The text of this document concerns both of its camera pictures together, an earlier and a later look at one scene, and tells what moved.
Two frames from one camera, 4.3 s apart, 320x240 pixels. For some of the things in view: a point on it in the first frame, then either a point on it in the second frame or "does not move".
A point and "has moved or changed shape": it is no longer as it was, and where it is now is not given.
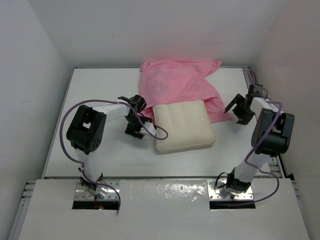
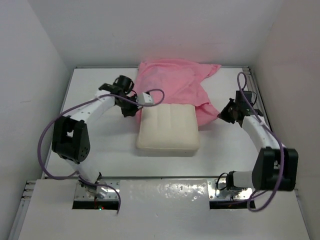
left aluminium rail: x=22 y=210 does not move
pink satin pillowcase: x=164 y=81 has moved or changed shape
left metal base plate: x=81 y=193 does not move
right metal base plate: x=222 y=193 does not move
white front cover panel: x=158 y=209 does not move
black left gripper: x=134 y=132 -> x=131 y=112
